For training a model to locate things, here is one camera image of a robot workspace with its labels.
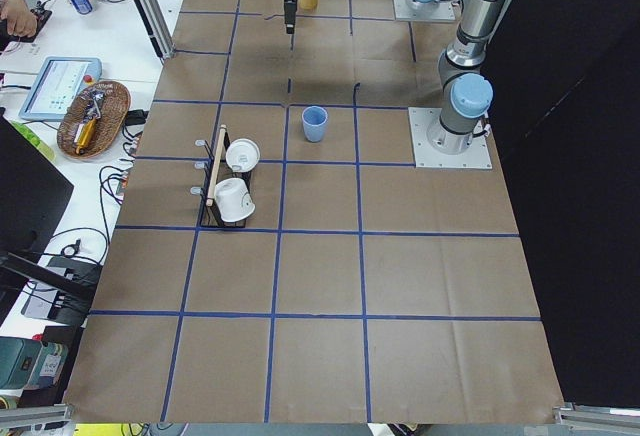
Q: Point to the blue plastic cup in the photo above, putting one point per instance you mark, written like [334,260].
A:
[314,122]

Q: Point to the person hand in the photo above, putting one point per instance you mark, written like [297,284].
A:
[21,21]

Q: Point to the white mug far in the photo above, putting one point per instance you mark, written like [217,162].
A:
[242,155]

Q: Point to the white mug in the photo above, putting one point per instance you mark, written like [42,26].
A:
[233,200]
[242,155]

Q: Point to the wicker basket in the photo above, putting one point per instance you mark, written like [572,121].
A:
[114,107]

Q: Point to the white mug near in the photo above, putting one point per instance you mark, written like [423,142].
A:
[233,200]

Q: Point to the yellow tool in basket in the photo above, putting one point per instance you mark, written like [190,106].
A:
[87,128]

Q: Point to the teach pendant tablet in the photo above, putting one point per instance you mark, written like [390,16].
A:
[59,81]

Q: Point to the black monitor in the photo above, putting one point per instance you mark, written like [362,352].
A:
[34,197]

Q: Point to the aluminium frame post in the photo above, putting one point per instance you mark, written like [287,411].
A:
[156,28]

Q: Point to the black wire cup rack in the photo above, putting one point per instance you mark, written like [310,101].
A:
[210,216]

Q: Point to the wooden rack handle rod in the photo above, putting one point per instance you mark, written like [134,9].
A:
[219,147]

